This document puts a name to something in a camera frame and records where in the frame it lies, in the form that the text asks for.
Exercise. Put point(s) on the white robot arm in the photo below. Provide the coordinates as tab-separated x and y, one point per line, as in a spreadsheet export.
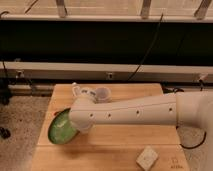
182	108

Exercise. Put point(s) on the metal frame rail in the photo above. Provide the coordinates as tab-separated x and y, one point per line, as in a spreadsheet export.
111	72

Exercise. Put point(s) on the beige sponge block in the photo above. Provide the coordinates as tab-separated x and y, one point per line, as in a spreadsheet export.
147	158

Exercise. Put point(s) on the green ceramic bowl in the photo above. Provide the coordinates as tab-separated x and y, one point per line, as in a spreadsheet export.
60	130

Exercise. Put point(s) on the white mug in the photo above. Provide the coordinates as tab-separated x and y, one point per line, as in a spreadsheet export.
86	92

